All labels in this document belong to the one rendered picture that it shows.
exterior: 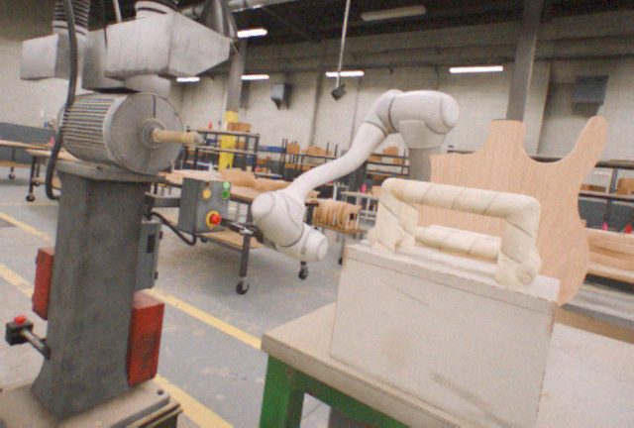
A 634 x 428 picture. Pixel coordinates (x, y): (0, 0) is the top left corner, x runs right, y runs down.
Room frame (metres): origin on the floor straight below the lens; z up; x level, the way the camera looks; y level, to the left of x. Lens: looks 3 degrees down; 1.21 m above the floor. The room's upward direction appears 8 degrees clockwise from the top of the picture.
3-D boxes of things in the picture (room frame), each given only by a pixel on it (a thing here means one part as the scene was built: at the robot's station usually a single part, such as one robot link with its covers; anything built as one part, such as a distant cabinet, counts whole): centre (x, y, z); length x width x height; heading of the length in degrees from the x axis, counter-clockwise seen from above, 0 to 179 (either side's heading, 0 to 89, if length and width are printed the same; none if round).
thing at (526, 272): (0.47, -0.28, 1.12); 0.11 x 0.03 x 0.03; 147
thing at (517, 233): (0.44, -0.25, 1.15); 0.03 x 0.03 x 0.09
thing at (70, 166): (1.29, 0.75, 1.11); 0.36 x 0.24 x 0.04; 57
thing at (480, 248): (0.62, -0.27, 1.12); 0.20 x 0.03 x 0.03; 56
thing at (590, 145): (0.71, -0.49, 1.33); 0.07 x 0.04 x 0.10; 56
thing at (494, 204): (0.49, -0.18, 1.20); 0.20 x 0.03 x 0.03; 56
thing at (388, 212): (0.54, -0.11, 1.15); 0.03 x 0.03 x 0.09
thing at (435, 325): (0.53, -0.20, 1.02); 0.27 x 0.15 x 0.17; 57
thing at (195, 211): (1.41, 0.49, 0.99); 0.24 x 0.21 x 0.26; 57
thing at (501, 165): (0.79, -0.38, 1.17); 0.35 x 0.04 x 0.40; 56
